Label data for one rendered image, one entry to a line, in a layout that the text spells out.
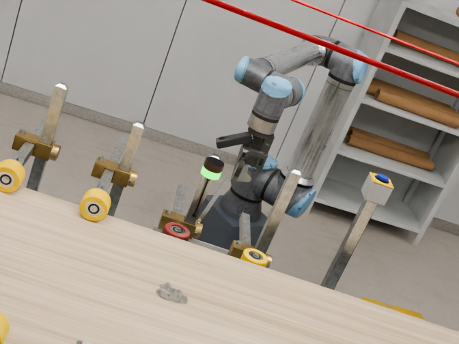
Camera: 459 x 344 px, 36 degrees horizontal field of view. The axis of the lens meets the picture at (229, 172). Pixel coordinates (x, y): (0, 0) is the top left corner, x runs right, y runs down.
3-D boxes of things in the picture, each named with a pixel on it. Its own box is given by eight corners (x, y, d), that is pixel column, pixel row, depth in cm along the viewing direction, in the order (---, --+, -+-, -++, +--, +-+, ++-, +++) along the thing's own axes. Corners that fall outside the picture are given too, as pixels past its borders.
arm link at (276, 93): (299, 84, 216) (287, 88, 207) (284, 121, 221) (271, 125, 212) (273, 72, 219) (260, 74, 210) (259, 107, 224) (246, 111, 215)
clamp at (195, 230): (158, 220, 227) (164, 207, 225) (198, 234, 229) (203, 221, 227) (157, 229, 222) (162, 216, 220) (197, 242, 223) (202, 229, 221)
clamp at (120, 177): (93, 168, 220) (98, 155, 218) (134, 182, 222) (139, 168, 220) (89, 177, 215) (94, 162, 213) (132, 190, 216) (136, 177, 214)
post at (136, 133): (91, 247, 230) (135, 118, 212) (101, 250, 231) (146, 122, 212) (89, 252, 227) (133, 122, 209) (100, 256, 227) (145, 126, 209)
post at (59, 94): (20, 214, 226) (58, 80, 207) (30, 218, 226) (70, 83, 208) (16, 219, 222) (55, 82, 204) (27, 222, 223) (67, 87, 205)
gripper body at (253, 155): (261, 172, 221) (274, 138, 217) (235, 164, 220) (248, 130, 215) (260, 163, 228) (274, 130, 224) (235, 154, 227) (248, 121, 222)
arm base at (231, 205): (211, 198, 308) (218, 179, 305) (244, 198, 320) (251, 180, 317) (234, 222, 296) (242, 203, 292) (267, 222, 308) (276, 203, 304)
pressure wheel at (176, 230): (155, 248, 216) (167, 217, 211) (179, 256, 217) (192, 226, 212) (151, 261, 208) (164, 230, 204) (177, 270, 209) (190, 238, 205)
